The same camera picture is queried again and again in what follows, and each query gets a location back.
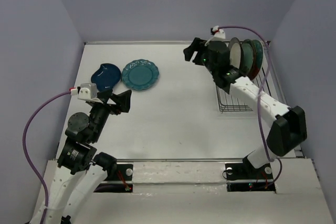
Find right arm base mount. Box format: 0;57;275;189
222;163;276;193

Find pale green flower plate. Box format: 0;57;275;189
241;39;254;75

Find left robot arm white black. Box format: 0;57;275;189
30;83;132;223

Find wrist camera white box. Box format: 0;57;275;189
78;83;98;101
205;26;226;46

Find teal scalloped plate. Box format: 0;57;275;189
121;59;160;91

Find dark wire dish rack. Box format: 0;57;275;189
216;41;268;113

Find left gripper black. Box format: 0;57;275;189
91;88;133;141

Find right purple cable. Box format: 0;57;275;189
209;25;283;184

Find red teal floral plate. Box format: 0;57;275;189
250;40;264;80

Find cream plate brown rim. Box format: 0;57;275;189
228;37;242;69

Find blue plate white blossoms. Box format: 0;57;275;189
248;40;258;80

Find dark blue curved dish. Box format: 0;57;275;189
90;63;121;91

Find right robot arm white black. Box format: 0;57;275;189
183;37;307;178

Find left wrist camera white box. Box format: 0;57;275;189
78;83;98;101

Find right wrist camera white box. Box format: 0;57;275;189
205;26;226;46

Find purple cable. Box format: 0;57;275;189
209;25;283;184
23;87;79;224

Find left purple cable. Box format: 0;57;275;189
23;87;79;224

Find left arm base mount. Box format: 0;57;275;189
94;163;133;193

